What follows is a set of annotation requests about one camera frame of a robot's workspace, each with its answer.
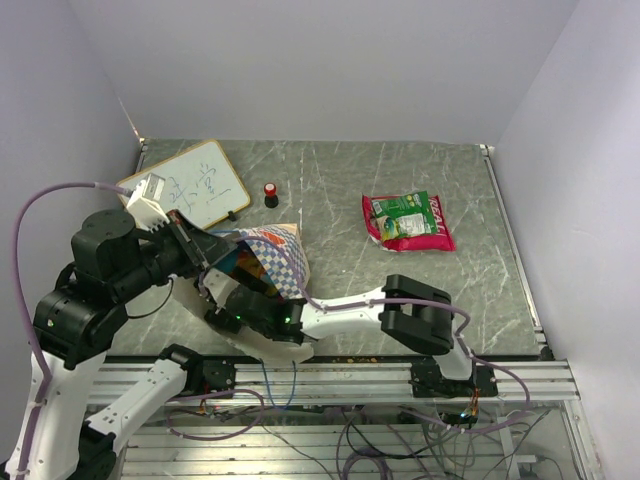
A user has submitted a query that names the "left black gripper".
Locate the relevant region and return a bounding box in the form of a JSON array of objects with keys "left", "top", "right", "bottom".
[{"left": 112, "top": 206, "right": 238, "bottom": 299}]

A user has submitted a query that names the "blue Slendy snack bag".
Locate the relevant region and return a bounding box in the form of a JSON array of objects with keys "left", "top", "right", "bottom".
[{"left": 216, "top": 249, "right": 279, "bottom": 297}]

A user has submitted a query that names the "checkered paper bag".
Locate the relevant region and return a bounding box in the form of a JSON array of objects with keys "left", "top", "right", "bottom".
[{"left": 197, "top": 223, "right": 314, "bottom": 376}]

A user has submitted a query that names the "green snack bag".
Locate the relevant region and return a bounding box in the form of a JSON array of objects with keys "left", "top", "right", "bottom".
[{"left": 371, "top": 191, "right": 437, "bottom": 241}]

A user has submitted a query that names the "red snack bag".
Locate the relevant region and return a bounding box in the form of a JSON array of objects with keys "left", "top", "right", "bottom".
[{"left": 361, "top": 194, "right": 456, "bottom": 252}]

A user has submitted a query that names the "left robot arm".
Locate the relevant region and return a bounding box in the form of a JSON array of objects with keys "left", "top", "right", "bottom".
[{"left": 1, "top": 210, "right": 235, "bottom": 479}]

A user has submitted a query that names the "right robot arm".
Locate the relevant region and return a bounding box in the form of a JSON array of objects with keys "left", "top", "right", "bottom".
[{"left": 204, "top": 275, "right": 476, "bottom": 396}]

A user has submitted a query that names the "small whiteboard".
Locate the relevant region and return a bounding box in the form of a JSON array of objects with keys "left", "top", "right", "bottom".
[{"left": 118, "top": 140, "right": 251, "bottom": 229}]

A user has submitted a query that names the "red marker cap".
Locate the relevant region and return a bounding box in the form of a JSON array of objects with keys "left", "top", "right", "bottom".
[{"left": 263, "top": 182, "right": 279, "bottom": 209}]

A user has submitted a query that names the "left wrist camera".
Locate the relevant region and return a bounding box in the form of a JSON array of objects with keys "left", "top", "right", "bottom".
[{"left": 125, "top": 173, "right": 169, "bottom": 231}]

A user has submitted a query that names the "aluminium rail frame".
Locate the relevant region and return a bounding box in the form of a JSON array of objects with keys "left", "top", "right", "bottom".
[{"left": 34, "top": 357, "right": 601, "bottom": 480}]

